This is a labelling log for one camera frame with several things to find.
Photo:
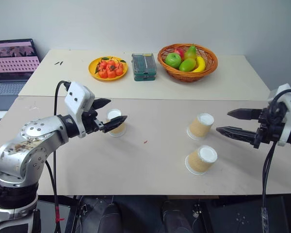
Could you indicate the grey open laptop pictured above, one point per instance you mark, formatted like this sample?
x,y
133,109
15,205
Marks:
x,y
12,65

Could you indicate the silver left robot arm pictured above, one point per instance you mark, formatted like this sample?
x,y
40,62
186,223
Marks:
x,y
34,136

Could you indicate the green toy mango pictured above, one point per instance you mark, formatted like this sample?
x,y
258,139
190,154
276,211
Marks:
x,y
187,65

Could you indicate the brown paper cup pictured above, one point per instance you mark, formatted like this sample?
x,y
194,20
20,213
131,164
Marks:
x,y
198,161
118,131
198,127

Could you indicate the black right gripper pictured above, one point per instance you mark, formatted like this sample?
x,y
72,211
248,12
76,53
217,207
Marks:
x,y
269,134

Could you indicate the red toy apple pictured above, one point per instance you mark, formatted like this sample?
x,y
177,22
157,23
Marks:
x,y
180,52

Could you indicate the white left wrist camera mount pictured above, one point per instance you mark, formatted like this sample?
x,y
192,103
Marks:
x,y
77,97

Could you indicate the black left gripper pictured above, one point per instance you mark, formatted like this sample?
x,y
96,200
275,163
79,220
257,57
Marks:
x,y
91,121

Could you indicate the green clear-lid bit box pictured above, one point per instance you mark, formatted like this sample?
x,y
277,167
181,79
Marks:
x,y
144,63
145,77

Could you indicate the green toy apple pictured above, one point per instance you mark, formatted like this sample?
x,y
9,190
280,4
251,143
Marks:
x,y
172,60

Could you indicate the small red toy fruit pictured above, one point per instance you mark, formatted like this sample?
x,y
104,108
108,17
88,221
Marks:
x,y
102,64
110,63
102,73
111,73
119,71
120,65

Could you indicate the orange wicker basket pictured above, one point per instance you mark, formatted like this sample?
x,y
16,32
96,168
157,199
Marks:
x,y
188,75

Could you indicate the yellow toy banana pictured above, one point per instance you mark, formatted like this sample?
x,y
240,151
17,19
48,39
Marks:
x,y
200,63

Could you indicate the yellow plate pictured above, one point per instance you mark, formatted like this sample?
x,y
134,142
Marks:
x,y
94,72

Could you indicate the green-red toy pear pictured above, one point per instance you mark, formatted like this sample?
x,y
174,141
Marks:
x,y
190,53

